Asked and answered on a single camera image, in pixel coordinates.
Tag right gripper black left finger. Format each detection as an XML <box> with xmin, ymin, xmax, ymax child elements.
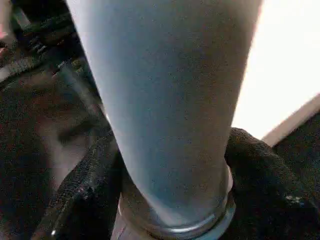
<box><xmin>33</xmin><ymin>135</ymin><xmax>124</xmax><ymax>240</ymax></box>

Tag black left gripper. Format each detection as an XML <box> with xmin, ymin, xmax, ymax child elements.
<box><xmin>10</xmin><ymin>0</ymin><xmax>111</xmax><ymax>129</ymax></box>

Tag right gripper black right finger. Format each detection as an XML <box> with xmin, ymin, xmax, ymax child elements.
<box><xmin>223</xmin><ymin>127</ymin><xmax>320</xmax><ymax>240</ymax></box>

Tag black plastic mat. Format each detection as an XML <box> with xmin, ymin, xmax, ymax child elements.
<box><xmin>0</xmin><ymin>57</ymin><xmax>320</xmax><ymax>240</ymax></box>

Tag white plastic table leg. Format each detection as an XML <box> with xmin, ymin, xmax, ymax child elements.
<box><xmin>64</xmin><ymin>0</ymin><xmax>265</xmax><ymax>240</ymax></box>

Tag white plastic table top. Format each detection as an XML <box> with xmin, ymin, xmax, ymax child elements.
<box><xmin>104</xmin><ymin>0</ymin><xmax>320</xmax><ymax>149</ymax></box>

